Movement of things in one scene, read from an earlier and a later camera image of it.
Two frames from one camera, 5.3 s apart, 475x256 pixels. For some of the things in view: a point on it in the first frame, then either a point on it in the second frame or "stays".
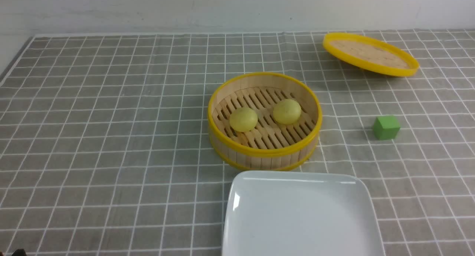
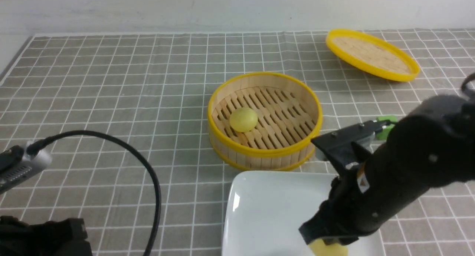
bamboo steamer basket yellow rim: [263, 121] stays
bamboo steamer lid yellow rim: [370, 55] stays
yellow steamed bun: [287, 111] to [319, 248]
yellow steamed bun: [243, 119] stays
